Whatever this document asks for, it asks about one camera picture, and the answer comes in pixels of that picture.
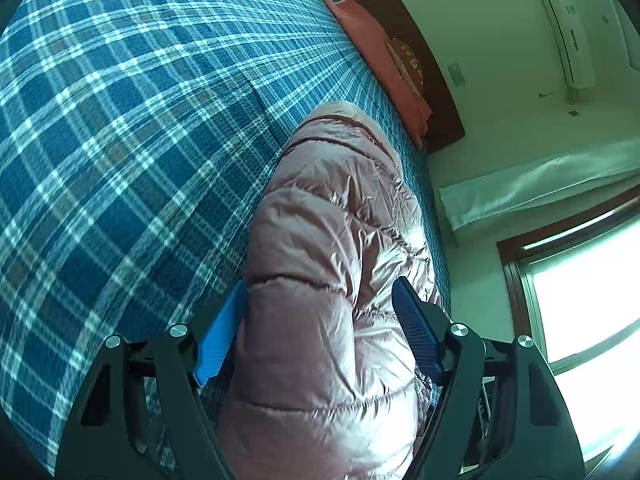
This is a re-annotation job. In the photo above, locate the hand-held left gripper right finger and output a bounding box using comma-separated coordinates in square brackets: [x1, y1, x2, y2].
[391, 276, 586, 480]

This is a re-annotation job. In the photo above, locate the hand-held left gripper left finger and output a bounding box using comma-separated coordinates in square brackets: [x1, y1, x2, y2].
[54, 280, 249, 480]

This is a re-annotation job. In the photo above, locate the pink puffer jacket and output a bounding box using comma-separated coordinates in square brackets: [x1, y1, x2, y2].
[217, 101, 443, 480]

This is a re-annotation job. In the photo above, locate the brown framed window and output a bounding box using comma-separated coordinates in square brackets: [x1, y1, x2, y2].
[496, 200, 640, 461]

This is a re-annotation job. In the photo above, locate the white hanging curtain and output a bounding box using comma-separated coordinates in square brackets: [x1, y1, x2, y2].
[439, 147, 640, 233]

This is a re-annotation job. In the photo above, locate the blue plaid bed sheet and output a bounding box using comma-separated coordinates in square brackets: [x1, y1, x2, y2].
[0, 0, 451, 476]

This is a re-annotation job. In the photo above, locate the wooden headboard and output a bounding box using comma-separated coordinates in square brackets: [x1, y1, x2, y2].
[332, 0, 467, 153]

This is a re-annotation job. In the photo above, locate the brown patterned pillow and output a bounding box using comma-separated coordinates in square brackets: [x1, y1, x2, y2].
[387, 37, 426, 95]

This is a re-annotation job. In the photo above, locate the orange-red pillow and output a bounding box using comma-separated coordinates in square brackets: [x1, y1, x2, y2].
[322, 0, 433, 150]

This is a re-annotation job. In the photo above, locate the white air conditioner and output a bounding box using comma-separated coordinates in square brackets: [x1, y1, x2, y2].
[537, 0, 597, 86]

